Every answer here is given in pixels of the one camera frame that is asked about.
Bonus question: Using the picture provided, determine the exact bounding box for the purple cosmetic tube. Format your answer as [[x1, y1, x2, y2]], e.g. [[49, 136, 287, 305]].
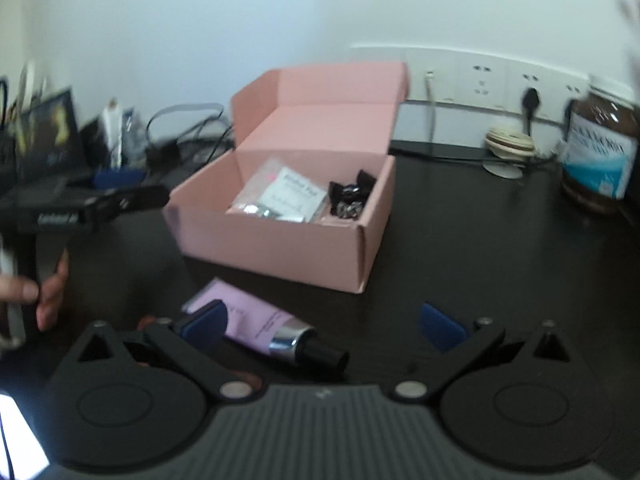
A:
[[182, 278, 349, 374]]

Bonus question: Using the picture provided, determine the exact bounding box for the alcohol pad bag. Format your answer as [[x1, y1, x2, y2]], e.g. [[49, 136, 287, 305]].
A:
[[227, 157, 329, 223]]

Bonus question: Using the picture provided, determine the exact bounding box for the person left hand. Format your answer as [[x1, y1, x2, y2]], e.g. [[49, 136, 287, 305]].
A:
[[1, 249, 70, 332]]

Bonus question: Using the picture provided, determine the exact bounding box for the black hair clip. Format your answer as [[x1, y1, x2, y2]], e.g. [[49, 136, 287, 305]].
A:
[[328, 170, 376, 220]]

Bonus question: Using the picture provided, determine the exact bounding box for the pink cardboard box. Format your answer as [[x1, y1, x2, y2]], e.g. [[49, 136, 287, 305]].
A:
[[164, 62, 408, 294]]

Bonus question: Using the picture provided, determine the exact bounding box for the brown fish oil bottle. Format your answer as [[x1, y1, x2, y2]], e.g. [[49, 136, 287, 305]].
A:
[[561, 75, 639, 212]]

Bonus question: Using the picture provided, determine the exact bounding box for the black power plug left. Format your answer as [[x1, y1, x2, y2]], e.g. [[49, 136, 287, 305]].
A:
[[521, 87, 540, 136]]

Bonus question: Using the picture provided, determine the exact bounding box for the black cable bundle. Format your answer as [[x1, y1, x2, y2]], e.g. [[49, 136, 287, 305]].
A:
[[144, 103, 237, 166]]

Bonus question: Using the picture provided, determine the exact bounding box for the white wall socket strip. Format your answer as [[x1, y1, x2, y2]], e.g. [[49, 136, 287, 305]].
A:
[[348, 44, 588, 124]]

